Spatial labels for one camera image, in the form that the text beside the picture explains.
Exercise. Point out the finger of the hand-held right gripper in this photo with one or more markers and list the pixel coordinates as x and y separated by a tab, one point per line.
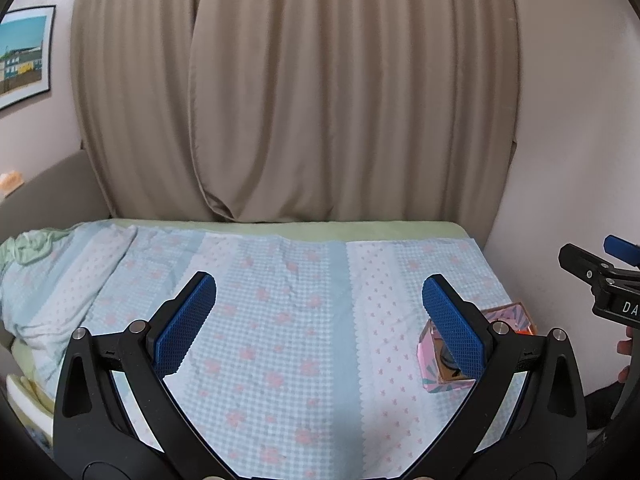
622	248
582	261

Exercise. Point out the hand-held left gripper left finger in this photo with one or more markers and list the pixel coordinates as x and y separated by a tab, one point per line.
184	330

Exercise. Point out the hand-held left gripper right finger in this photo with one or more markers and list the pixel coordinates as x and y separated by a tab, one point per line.
456	332

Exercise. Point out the cardboard box with pink flaps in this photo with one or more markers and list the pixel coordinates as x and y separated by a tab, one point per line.
505	316

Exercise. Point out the person's right hand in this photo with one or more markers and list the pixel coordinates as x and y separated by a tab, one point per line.
625	347

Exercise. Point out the light blue printed blanket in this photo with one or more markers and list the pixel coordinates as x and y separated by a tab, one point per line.
280	300

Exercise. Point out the dark cloth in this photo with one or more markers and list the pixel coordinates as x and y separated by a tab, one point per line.
600	407

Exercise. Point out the cream folded bedding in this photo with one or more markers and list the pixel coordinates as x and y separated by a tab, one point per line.
27	400

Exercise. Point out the crumpled green cloth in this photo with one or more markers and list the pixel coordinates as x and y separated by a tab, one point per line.
35	242

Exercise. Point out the beige upholstered headboard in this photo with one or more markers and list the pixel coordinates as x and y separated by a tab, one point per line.
55	185

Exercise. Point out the orange fuzzy object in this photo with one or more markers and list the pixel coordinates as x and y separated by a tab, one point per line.
10	182

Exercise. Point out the beige curtain panel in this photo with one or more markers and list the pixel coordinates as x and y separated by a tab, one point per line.
135	85
350	85

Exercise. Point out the framed wall picture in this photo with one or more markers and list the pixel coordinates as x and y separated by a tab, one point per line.
25	55

